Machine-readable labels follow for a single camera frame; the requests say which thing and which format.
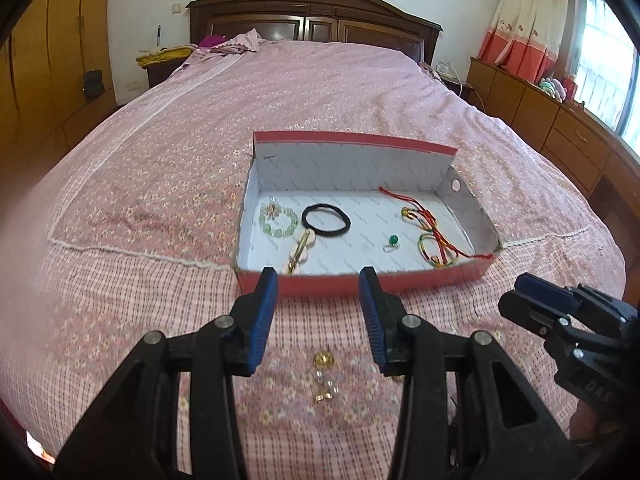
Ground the yellow wooden wardrobe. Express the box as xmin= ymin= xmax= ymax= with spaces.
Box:
xmin=0 ymin=0 xmax=118 ymax=161

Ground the window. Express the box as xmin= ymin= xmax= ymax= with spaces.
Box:
xmin=570 ymin=0 xmax=640 ymax=146

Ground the green bead bracelet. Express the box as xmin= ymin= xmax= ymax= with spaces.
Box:
xmin=258 ymin=200 xmax=299 ymax=238

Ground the white cable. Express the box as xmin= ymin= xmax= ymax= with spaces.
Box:
xmin=436 ymin=62 xmax=471 ymax=96

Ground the dark wooden headboard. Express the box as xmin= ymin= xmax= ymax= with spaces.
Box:
xmin=186 ymin=0 xmax=444 ymax=65

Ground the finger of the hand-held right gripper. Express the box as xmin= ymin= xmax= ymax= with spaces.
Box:
xmin=515 ymin=272 xmax=586 ymax=311
xmin=497 ymin=290 xmax=573 ymax=343

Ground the pink cardboard box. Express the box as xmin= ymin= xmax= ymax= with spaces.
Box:
xmin=235 ymin=130 xmax=502 ymax=301

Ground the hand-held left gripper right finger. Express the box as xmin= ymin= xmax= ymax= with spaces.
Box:
xmin=358 ymin=266 xmax=583 ymax=480

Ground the black hair tie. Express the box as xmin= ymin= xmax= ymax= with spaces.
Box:
xmin=301 ymin=203 xmax=352 ymax=236

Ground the gold hair clip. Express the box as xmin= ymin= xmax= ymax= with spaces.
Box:
xmin=285 ymin=230 xmax=317 ymax=276

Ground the person's right hand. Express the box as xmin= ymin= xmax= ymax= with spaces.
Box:
xmin=569 ymin=402 xmax=621 ymax=443

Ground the pink floral bed blanket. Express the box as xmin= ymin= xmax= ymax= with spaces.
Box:
xmin=0 ymin=37 xmax=628 ymax=480

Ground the wooden low dresser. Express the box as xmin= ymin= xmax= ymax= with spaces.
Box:
xmin=467 ymin=57 xmax=640 ymax=221

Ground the pastel plush toy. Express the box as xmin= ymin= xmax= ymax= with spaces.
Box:
xmin=539 ymin=77 xmax=568 ymax=103

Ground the pink crumpled garment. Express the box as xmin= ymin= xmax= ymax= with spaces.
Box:
xmin=197 ymin=28 xmax=261 ymax=56

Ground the floral red-hem curtain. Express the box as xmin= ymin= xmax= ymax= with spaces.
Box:
xmin=477 ymin=0 xmax=571 ymax=81

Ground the red multicolour cord bracelet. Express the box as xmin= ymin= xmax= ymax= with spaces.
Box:
xmin=378 ymin=186 xmax=426 ymax=223

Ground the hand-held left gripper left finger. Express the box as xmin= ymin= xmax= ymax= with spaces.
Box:
xmin=52 ymin=266 xmax=278 ymax=480

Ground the red cord bracelet gold charm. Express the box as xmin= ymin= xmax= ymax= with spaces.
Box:
xmin=417 ymin=220 xmax=496 ymax=268

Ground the small black bag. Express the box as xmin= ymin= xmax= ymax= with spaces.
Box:
xmin=82 ymin=70 xmax=105 ymax=101

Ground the clear crystal earring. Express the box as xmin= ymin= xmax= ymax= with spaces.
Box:
xmin=312 ymin=370 xmax=341 ymax=403

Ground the folded yellow cloth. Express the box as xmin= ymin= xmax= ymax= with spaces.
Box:
xmin=137 ymin=45 xmax=198 ymax=68

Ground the dark wooden nightstand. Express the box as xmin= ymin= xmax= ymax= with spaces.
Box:
xmin=435 ymin=72 xmax=473 ymax=103
xmin=146 ymin=57 xmax=188 ymax=91

